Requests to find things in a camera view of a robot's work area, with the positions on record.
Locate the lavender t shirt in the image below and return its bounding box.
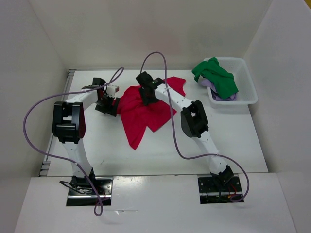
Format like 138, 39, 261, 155
199, 78, 237, 101

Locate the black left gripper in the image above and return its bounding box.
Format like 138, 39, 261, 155
95, 93, 120, 117

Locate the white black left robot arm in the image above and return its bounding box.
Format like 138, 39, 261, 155
52, 78, 120, 195

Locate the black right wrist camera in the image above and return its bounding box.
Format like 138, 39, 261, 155
136, 71, 165, 90

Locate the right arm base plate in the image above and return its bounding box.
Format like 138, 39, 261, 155
197, 175, 243, 204

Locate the green t shirt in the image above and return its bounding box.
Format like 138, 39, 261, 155
191, 57, 239, 94

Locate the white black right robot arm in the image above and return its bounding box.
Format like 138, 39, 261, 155
139, 78, 234, 191

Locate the red t shirt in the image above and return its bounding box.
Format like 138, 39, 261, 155
117, 86, 171, 149

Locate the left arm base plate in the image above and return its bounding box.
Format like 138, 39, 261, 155
60, 177, 113, 207

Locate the white plastic basket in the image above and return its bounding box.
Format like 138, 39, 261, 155
207, 57, 258, 109

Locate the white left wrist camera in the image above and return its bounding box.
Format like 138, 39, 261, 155
105, 85, 120, 97

